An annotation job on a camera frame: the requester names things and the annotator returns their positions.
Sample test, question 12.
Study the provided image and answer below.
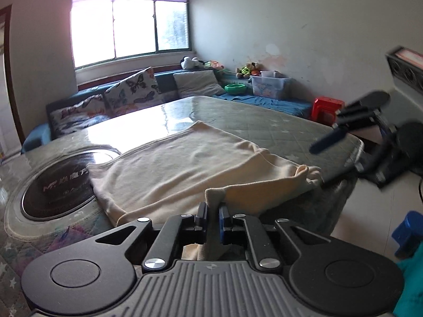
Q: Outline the grey plain cushion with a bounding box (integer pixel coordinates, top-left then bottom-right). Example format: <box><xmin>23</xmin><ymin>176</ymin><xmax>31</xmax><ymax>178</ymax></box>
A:
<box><xmin>173</xmin><ymin>70</ymin><xmax>225</xmax><ymax>98</ymax></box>

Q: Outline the large butterfly print pillow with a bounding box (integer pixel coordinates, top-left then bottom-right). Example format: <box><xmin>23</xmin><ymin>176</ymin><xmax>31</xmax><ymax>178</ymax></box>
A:
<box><xmin>104</xmin><ymin>67</ymin><xmax>163</xmax><ymax>117</ymax></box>

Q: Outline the cream beige sweater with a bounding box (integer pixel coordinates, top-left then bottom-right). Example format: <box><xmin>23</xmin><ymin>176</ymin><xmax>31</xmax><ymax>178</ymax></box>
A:
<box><xmin>88</xmin><ymin>122</ymin><xmax>322</xmax><ymax>260</ymax></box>

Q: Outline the black white plush toy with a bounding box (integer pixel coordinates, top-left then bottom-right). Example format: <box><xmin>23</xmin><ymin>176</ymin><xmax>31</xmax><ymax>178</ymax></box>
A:
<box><xmin>180</xmin><ymin>56</ymin><xmax>204</xmax><ymax>70</ymax></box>

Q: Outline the dark wooden door frame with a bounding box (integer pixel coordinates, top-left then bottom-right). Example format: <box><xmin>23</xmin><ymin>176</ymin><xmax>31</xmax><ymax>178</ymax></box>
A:
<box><xmin>0</xmin><ymin>4</ymin><xmax>27</xmax><ymax>146</ymax></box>

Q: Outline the blue cloth on sofa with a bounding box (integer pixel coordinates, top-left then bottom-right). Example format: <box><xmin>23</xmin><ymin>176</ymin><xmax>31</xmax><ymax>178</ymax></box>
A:
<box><xmin>213</xmin><ymin>93</ymin><xmax>312</xmax><ymax>119</ymax></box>

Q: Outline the clear plastic storage box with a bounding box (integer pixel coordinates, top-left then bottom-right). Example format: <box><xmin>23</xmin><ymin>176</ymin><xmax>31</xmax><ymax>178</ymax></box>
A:
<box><xmin>251</xmin><ymin>75</ymin><xmax>292</xmax><ymax>100</ymax></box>

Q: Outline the blue corner sofa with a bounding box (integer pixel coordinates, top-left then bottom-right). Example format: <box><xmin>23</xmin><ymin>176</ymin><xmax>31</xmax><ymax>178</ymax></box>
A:
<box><xmin>21</xmin><ymin>71</ymin><xmax>305</xmax><ymax>153</ymax></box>

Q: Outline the green plastic bowl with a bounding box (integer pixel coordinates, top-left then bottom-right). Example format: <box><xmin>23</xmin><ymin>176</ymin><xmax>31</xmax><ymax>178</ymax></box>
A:
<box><xmin>224</xmin><ymin>83</ymin><xmax>247</xmax><ymax>95</ymax></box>

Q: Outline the red plastic stool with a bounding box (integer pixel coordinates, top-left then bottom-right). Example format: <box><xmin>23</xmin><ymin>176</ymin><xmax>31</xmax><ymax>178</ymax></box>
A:
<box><xmin>310</xmin><ymin>96</ymin><xmax>345</xmax><ymax>126</ymax></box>

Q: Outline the small butterfly print pillow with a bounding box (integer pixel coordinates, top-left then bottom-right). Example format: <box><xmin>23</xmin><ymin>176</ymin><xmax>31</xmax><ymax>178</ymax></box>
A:
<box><xmin>49</xmin><ymin>95</ymin><xmax>111</xmax><ymax>138</ymax></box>

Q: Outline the black round induction cooktop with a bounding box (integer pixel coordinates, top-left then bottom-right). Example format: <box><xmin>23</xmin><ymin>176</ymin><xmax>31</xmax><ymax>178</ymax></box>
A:
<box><xmin>21</xmin><ymin>152</ymin><xmax>99</xmax><ymax>221</ymax></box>

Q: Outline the grey camera box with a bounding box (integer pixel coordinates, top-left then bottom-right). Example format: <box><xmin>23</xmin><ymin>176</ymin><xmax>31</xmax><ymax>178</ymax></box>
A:
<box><xmin>386</xmin><ymin>46</ymin><xmax>423</xmax><ymax>94</ymax></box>

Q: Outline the blue plastic stool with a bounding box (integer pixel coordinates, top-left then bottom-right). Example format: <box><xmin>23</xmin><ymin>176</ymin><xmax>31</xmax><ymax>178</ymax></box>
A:
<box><xmin>392</xmin><ymin>210</ymin><xmax>423</xmax><ymax>259</ymax></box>

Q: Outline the colourful plush toys pile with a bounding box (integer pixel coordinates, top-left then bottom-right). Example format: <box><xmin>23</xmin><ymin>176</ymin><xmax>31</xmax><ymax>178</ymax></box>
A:
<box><xmin>235</xmin><ymin>62</ymin><xmax>264</xmax><ymax>79</ymax></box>

